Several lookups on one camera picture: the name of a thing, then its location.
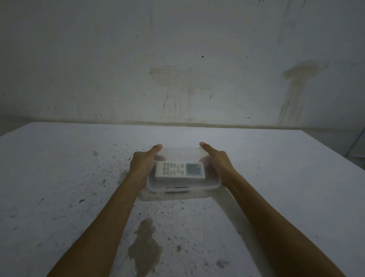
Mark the white remote control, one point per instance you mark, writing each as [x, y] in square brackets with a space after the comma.
[180, 170]

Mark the black pen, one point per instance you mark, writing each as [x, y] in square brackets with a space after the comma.
[178, 188]

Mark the person's left thumb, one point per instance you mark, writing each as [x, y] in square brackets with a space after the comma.
[155, 148]

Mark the person's left forearm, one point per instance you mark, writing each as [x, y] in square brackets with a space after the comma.
[105, 225]

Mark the person's right forearm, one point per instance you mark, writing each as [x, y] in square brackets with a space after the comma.
[273, 225]

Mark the clear plastic container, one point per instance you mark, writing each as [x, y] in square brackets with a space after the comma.
[184, 182]

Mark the person's right thumb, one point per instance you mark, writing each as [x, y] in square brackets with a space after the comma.
[206, 147]

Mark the person's right hand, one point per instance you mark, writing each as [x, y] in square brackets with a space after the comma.
[220, 164]

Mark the person's left hand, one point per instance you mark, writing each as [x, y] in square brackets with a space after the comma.
[141, 165]

